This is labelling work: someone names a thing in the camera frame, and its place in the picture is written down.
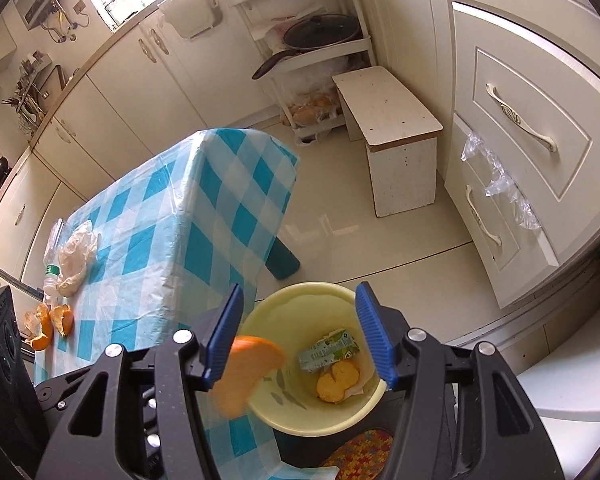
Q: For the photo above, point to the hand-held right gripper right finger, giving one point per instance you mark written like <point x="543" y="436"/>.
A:
<point x="375" y="330"/>

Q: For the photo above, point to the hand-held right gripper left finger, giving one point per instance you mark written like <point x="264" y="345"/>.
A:
<point x="222" y="330"/>

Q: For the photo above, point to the pale blue drink carton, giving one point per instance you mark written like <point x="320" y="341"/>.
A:
<point x="325" y="355"/>

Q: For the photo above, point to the white paper towel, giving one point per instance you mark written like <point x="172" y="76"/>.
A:
<point x="363" y="387"/>

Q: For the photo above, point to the orange peel pale inside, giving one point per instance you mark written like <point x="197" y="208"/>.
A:
<point x="335" y="385"/>

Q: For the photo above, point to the yellow plastic bin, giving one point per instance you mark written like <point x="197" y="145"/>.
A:
<point x="290" y="310"/>

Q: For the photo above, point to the teal table leg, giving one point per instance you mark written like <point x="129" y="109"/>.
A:
<point x="282" y="262"/>

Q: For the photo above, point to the clear plastic bottle white cap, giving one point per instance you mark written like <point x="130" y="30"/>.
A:
<point x="52" y="280"/>

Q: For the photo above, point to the colourful woven mat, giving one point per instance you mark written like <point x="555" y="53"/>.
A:
<point x="360" y="450"/>

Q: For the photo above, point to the blue checked tablecloth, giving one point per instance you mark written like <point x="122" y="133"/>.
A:
<point x="204" y="210"/>

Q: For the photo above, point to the crumpled white plastic bag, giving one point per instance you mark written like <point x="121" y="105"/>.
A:
<point x="77" y="255"/>

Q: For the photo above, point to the white drawer cabinet under stove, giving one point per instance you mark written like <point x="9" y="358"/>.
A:
<point x="9" y="220"/>

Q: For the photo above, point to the white plastic seat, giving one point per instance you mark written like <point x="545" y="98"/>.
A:
<point x="570" y="390"/>

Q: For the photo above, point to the white wooden stool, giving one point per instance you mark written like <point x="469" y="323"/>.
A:
<point x="395" y="115"/>

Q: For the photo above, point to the bag of brown buns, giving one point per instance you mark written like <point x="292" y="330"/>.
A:
<point x="312" y="107"/>

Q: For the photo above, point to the white cabinets under window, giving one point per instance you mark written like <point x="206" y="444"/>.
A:
<point x="129" y="100"/>

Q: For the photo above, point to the white shelf rack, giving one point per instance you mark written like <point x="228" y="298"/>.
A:
<point x="325" y="53"/>

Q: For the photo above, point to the hanging kitchen utensil rack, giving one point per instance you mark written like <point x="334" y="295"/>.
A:
<point x="27" y="95"/>

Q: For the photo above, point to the wood framed tray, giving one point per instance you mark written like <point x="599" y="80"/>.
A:
<point x="55" y="80"/>

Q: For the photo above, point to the black pan with glass lid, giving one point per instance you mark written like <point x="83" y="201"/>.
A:
<point x="320" y="30"/>

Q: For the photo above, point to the wall outlet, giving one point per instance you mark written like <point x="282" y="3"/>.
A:
<point x="80" y="7"/>

